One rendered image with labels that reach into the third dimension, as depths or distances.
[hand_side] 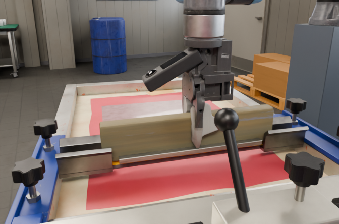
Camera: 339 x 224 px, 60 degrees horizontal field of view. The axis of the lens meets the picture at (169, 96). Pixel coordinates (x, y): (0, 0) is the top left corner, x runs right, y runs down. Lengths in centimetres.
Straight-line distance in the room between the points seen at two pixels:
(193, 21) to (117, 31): 507
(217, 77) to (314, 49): 75
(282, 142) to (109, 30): 502
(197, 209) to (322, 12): 101
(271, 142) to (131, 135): 30
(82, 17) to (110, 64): 172
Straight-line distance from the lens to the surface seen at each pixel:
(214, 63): 56
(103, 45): 557
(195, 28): 52
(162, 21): 748
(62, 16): 633
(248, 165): 65
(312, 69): 127
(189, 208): 38
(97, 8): 701
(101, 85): 112
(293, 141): 70
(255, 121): 64
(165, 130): 57
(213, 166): 64
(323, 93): 125
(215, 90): 56
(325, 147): 68
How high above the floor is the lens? 128
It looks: 18 degrees down
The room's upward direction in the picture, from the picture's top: straight up
